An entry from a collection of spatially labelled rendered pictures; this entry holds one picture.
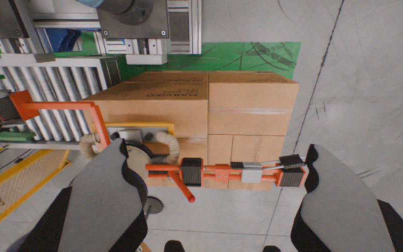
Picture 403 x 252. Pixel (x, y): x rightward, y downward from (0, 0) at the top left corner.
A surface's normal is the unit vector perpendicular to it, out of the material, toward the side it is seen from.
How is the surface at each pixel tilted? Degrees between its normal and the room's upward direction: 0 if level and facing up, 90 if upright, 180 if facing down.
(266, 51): 0
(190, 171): 0
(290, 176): 0
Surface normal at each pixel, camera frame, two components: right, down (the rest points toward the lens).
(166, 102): -0.05, 0.45
